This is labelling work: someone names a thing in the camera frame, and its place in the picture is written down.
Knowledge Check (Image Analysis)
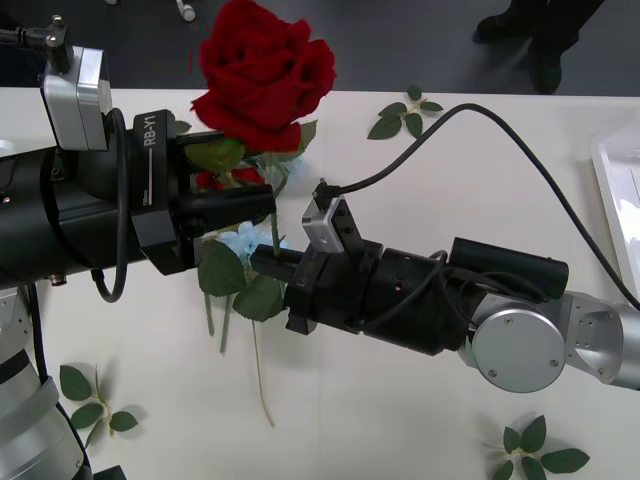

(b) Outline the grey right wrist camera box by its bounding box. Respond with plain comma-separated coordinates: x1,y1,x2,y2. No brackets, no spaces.
301,194,349,257

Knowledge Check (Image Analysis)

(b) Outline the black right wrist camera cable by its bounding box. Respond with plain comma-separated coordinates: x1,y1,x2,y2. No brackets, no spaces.
313,102,640,312

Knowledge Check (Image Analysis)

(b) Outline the black left wrist camera cable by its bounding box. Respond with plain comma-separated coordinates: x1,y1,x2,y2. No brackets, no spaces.
0,14,72,77

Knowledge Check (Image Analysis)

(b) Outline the pale blue flower green stem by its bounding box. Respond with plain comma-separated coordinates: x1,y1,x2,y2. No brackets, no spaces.
197,222,294,429
244,119,319,184

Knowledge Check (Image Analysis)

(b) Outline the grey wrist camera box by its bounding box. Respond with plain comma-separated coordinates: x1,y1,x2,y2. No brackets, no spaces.
301,194,349,257
40,47,112,152

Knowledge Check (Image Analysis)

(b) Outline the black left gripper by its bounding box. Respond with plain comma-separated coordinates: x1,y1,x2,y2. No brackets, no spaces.
130,107,280,277

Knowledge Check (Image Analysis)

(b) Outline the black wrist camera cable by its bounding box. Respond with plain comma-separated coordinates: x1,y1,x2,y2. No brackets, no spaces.
313,102,640,312
0,14,72,77

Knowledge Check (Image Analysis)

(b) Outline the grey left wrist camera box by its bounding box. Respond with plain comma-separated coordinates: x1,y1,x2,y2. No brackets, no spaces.
40,47,112,152

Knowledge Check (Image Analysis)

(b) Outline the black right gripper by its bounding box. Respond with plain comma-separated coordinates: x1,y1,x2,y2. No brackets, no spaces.
249,242,387,336

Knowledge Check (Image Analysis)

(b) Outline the person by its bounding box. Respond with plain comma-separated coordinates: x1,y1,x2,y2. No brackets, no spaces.
474,0,584,95

